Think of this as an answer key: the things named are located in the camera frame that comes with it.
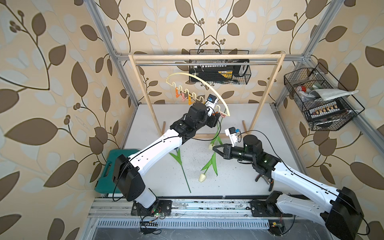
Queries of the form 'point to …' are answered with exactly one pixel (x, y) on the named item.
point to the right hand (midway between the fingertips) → (213, 148)
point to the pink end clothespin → (222, 115)
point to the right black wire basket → (300, 83)
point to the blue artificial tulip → (178, 158)
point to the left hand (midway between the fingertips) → (217, 110)
